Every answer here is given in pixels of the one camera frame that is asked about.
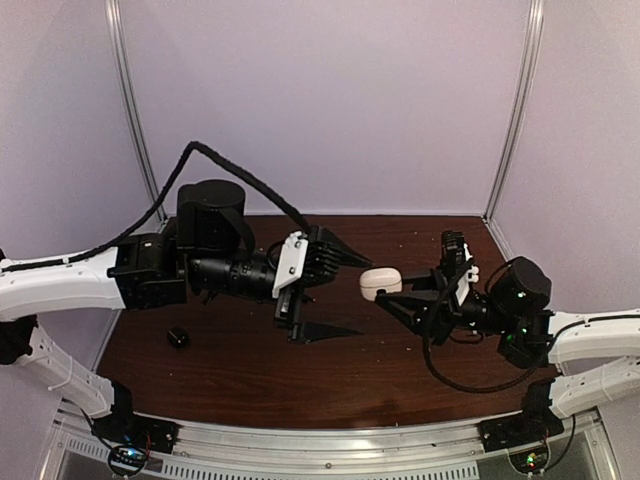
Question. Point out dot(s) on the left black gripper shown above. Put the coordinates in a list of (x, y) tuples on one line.
[(325, 247)]

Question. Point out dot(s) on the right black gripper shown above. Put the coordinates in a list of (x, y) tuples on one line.
[(423, 305)]

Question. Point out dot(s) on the white charging case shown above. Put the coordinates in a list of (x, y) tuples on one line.
[(385, 279)]

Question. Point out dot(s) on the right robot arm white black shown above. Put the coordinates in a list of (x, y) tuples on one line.
[(596, 355)]

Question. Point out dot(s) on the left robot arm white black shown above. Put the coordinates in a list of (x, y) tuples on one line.
[(206, 248)]

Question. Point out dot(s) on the black charging case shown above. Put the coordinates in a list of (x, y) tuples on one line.
[(178, 337)]

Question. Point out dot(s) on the right circuit board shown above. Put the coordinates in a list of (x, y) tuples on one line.
[(529, 461)]

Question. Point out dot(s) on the circuit board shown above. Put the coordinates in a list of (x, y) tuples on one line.
[(529, 461), (126, 460)]

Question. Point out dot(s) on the left circuit board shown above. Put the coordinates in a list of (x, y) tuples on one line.
[(126, 460)]

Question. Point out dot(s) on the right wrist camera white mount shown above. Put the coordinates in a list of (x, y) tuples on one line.
[(457, 265)]

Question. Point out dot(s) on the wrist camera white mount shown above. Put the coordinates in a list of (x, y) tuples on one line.
[(457, 265), (291, 262)]

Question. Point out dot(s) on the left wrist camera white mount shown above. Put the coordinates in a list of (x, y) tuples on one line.
[(291, 262)]

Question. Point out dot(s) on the front aluminium rail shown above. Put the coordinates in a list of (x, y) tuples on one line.
[(451, 450)]

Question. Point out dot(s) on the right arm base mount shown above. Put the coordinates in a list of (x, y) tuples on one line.
[(534, 423)]

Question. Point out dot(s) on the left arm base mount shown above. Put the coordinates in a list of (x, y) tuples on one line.
[(135, 425)]

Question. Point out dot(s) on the right aluminium frame post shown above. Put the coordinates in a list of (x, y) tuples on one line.
[(528, 64)]

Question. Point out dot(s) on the aluminium frame post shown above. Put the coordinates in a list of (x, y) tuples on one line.
[(528, 64), (132, 115)]

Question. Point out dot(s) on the left aluminium frame post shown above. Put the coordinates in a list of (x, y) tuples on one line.
[(132, 115)]

